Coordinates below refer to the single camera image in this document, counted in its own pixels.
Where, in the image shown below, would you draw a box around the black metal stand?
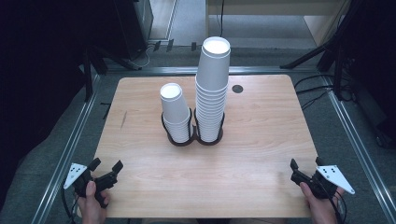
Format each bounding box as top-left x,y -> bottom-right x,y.
81,43 -> 143,103

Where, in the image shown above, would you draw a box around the aluminium frame rail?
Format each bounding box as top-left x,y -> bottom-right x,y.
30,74 -> 102,224
320,74 -> 396,224
105,64 -> 321,77

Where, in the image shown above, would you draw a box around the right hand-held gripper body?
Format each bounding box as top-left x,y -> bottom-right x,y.
290,164 -> 356,201

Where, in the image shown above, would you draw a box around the black tripod stand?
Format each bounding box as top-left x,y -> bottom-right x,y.
279,0 -> 359,101

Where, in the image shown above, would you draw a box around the person's right hand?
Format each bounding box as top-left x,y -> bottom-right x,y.
299,181 -> 346,224

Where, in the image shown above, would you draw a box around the person's left hand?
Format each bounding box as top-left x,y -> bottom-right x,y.
75,180 -> 111,224

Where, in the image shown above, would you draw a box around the stack of white cups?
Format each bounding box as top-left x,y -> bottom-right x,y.
194,35 -> 232,144
159,82 -> 191,145

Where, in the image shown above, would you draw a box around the black power cable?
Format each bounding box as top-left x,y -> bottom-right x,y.
219,0 -> 226,38

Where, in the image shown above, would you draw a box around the dark cabinet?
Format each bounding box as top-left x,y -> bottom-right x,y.
113,0 -> 154,61

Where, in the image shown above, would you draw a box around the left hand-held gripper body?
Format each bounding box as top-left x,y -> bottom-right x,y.
63,162 -> 120,209

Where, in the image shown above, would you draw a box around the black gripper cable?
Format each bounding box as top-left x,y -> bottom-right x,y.
323,186 -> 348,224
61,186 -> 78,224

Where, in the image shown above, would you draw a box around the white floor cable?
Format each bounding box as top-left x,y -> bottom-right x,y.
132,42 -> 158,69

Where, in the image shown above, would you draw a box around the black double cup holder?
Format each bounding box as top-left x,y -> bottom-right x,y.
160,106 -> 226,147

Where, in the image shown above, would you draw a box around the black floor cables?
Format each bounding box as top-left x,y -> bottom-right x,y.
293,73 -> 356,111

